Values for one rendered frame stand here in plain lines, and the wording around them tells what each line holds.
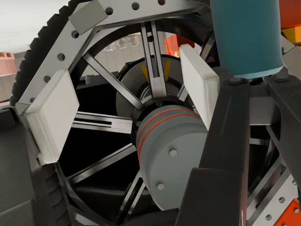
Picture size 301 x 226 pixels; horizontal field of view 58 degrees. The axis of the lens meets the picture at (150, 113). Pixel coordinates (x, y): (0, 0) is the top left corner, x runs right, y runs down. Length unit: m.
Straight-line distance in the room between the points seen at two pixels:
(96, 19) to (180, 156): 0.26
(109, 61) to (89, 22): 6.09
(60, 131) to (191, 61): 0.08
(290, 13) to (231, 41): 0.61
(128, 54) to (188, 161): 6.18
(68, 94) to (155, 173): 0.20
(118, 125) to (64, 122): 0.43
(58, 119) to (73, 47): 0.33
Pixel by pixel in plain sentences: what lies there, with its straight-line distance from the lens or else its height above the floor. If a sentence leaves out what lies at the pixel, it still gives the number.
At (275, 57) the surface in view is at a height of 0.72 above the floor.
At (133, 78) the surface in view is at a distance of 0.93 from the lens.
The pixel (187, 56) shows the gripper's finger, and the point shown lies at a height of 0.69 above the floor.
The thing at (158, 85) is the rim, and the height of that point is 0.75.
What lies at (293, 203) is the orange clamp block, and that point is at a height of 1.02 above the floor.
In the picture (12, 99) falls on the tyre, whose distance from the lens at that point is 0.60.
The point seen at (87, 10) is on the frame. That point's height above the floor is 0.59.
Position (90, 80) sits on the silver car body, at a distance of 2.35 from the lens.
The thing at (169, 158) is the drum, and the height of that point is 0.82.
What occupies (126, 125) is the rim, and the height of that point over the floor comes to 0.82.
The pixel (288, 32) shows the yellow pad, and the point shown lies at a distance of 1.02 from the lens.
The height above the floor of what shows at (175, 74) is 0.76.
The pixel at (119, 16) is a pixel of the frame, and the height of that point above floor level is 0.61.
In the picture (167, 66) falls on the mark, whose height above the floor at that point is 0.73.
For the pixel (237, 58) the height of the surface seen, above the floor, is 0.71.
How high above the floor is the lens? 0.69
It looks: 11 degrees up
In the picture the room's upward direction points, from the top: 169 degrees clockwise
